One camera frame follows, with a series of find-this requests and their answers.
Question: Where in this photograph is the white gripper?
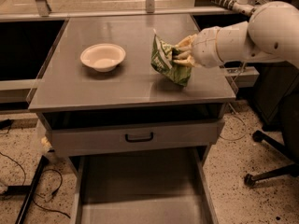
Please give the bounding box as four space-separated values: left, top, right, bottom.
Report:
173 26 223 68

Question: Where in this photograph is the white power strip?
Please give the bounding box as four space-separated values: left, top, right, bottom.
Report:
209 0 256 17

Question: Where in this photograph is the grey metal frame rail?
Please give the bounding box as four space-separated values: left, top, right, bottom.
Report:
0 6 235 22

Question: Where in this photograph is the grey top drawer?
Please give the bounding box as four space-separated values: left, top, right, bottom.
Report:
47 119 224 157

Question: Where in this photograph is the green jalapeno chip bag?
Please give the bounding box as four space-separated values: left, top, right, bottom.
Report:
150 34 192 87

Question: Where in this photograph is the open grey middle drawer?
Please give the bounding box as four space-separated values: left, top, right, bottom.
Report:
70 148 219 224

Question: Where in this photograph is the grey drawer cabinet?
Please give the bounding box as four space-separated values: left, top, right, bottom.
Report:
27 13 237 224

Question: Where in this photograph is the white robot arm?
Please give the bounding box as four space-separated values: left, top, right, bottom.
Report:
174 1 299 68

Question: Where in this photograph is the black floor cable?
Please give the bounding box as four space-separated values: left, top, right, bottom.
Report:
0 151 72 219

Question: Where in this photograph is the black drawer handle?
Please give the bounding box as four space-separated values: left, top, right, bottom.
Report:
124 133 154 143

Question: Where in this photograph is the black metal floor bar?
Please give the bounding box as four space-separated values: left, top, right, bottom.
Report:
15 156 49 224

